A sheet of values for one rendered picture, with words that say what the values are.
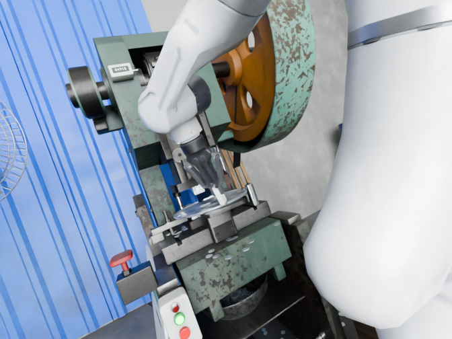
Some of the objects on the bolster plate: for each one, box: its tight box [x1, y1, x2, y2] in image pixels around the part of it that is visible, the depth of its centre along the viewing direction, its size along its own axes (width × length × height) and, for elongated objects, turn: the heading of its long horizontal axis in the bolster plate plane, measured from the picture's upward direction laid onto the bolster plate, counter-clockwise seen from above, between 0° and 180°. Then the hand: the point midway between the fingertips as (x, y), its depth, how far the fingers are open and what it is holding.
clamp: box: [149, 210, 188, 246], centre depth 92 cm, size 6×17×10 cm, turn 16°
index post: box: [244, 182, 259, 206], centre depth 93 cm, size 3×3×10 cm
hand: (219, 194), depth 73 cm, fingers closed
